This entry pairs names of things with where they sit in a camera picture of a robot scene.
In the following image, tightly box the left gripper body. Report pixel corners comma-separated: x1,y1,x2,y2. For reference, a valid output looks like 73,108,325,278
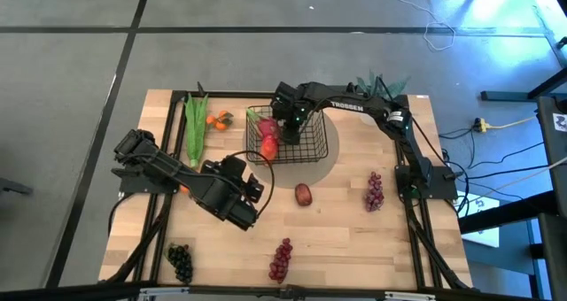
212,173,266,232

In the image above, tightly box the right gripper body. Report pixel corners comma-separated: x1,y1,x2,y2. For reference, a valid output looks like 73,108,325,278
270,97,312,132

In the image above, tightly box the red orange mango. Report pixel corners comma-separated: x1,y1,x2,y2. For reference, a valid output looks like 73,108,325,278
259,135,280,161

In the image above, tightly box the pink dragon fruit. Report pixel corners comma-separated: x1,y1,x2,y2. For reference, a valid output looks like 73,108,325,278
245,108,280,139

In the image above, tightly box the red apple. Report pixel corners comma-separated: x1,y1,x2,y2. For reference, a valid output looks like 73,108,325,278
294,182,314,207

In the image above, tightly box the red grape bunch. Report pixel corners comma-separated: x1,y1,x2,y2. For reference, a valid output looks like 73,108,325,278
363,171,385,212
268,237,294,285

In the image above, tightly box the black grape bunch with leaf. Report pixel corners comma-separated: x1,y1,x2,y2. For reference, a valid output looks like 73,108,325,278
164,243,194,285

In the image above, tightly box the green lettuce leaf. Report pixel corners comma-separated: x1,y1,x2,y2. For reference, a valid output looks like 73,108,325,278
183,92,210,169

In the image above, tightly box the round grey mat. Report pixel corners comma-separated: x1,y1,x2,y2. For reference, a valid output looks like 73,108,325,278
242,110,341,189

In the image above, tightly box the snake plant in white pot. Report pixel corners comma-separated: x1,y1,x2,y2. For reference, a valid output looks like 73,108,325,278
356,69,412,99

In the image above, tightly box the black front crossbeam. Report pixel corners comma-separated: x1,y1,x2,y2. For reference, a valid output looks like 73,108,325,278
0,282,567,301

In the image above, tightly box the dark grey floor object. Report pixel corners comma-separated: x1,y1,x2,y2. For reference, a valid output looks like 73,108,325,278
0,176,35,196

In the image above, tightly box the black desk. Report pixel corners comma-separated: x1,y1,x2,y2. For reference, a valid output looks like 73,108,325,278
455,64,567,301

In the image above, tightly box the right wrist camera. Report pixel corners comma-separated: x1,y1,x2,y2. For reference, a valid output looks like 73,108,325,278
272,81,299,104

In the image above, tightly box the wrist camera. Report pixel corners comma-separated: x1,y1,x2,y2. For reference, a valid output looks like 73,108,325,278
272,81,299,104
201,156,248,183

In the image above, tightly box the black wire basket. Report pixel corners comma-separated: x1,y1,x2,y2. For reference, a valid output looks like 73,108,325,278
245,104,330,166

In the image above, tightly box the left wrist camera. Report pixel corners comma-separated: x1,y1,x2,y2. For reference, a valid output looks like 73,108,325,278
201,156,248,183

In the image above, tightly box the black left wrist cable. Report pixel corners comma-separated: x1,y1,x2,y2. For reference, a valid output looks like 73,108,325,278
229,149,276,218

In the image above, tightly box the white floor cable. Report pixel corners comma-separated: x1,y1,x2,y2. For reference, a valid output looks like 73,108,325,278
361,0,457,53

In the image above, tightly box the yellow extension cord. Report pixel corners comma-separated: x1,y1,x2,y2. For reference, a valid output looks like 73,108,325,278
472,114,538,133

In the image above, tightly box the black floor cable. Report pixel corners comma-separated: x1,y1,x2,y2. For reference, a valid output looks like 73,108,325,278
460,140,545,172
464,162,550,181

